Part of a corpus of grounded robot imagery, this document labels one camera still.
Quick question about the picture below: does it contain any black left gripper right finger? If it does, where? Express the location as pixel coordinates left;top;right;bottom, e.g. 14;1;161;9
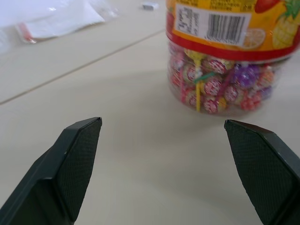
224;119;300;225

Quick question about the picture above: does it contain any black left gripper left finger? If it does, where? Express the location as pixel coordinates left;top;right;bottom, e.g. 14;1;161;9
0;116;103;225

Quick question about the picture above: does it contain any clear plastic lollipop jar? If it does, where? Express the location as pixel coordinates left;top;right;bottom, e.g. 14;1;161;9
165;0;300;115

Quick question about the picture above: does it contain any clear plastic bag with papers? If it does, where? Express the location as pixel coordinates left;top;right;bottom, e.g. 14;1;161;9
0;0;118;45

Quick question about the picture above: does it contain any small grey box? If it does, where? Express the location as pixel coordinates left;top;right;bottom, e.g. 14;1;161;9
141;2;158;11

